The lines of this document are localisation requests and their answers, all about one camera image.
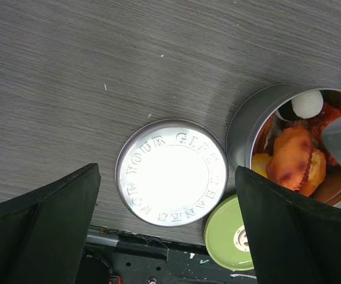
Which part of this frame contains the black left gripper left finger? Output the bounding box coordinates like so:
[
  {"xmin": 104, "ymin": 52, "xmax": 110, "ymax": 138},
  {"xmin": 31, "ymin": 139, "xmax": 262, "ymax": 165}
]
[{"xmin": 0, "ymin": 163, "xmax": 100, "ymax": 283}]

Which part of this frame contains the red food piece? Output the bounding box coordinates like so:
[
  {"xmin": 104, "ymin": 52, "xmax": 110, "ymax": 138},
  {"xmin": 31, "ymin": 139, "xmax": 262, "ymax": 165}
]
[{"xmin": 307, "ymin": 102, "xmax": 341, "ymax": 166}]

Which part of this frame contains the orange food piece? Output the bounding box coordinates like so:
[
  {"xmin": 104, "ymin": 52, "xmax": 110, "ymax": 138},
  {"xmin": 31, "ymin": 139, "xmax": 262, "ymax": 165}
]
[{"xmin": 267, "ymin": 125, "xmax": 313, "ymax": 191}]

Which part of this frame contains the green round lid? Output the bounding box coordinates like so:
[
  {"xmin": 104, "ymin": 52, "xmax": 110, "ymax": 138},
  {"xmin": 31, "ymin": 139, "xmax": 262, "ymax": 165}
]
[{"xmin": 204, "ymin": 195, "xmax": 254, "ymax": 271}]

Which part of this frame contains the yellow food piece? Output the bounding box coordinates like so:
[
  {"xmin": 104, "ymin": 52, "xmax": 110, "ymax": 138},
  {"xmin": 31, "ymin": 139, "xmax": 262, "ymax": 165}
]
[{"xmin": 252, "ymin": 153, "xmax": 272, "ymax": 179}]

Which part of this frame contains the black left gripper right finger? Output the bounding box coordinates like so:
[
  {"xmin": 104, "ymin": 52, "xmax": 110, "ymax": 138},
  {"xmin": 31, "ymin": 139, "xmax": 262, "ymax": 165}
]
[{"xmin": 235, "ymin": 166, "xmax": 341, "ymax": 283}]

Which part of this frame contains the round steel lid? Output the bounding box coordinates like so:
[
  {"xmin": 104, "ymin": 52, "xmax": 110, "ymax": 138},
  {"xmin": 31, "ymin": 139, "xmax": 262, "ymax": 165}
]
[{"xmin": 115, "ymin": 119, "xmax": 229, "ymax": 227}]

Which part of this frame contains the large round steel tin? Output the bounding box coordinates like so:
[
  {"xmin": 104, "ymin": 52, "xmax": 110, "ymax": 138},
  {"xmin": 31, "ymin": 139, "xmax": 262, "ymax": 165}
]
[{"xmin": 226, "ymin": 84, "xmax": 341, "ymax": 208}]

